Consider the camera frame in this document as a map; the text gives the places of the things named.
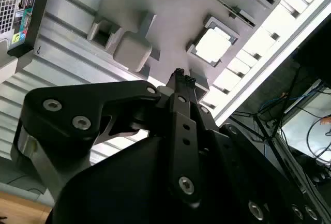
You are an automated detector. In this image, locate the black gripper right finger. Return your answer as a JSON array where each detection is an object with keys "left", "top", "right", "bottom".
[{"left": 183, "top": 75, "right": 325, "bottom": 224}]

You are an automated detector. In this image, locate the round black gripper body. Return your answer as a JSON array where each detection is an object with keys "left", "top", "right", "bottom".
[{"left": 50, "top": 135, "right": 245, "bottom": 224}]

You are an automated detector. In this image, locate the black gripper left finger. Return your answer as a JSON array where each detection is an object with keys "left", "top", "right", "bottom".
[{"left": 10, "top": 68, "right": 202, "bottom": 208}]

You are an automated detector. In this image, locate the silver CPU with green board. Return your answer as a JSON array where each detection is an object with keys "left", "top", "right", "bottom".
[{"left": 193, "top": 26, "right": 234, "bottom": 64}]

